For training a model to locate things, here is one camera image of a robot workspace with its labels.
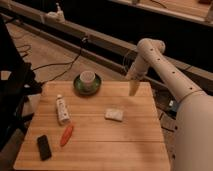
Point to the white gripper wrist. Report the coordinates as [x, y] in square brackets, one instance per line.
[137, 71]

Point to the white ceramic cup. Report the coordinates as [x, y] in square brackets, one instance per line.
[87, 79]

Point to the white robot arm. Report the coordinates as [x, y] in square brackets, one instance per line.
[193, 139]

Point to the white sponge block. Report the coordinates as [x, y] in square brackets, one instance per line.
[114, 114]

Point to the green saucer plate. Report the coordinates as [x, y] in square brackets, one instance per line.
[79, 88]

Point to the white tube bottle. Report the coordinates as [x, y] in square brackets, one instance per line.
[62, 111]

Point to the orange carrot toy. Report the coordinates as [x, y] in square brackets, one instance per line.
[66, 135]

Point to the black phone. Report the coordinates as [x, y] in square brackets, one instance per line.
[44, 148]

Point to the black equipment at left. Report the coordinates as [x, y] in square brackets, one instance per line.
[17, 81]

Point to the white object on rail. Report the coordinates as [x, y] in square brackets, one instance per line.
[58, 15]

